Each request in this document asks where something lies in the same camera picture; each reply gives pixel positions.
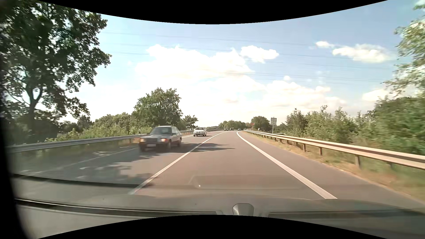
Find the road markings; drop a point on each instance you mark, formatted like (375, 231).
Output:
(291, 171)

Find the white car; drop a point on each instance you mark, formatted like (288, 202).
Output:
(200, 131)

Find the grey asphalt road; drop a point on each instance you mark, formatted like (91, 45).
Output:
(225, 159)

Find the car's own bonnet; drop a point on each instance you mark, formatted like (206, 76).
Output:
(199, 207)

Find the large dark tree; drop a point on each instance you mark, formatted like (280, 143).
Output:
(36, 66)

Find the metal guard rail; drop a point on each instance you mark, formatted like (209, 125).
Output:
(348, 148)
(73, 143)

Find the white road sign on post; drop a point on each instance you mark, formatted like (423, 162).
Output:
(273, 121)

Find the group of trees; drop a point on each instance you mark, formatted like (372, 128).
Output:
(245, 123)

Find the dark grey saloon car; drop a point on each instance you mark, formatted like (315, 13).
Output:
(161, 137)

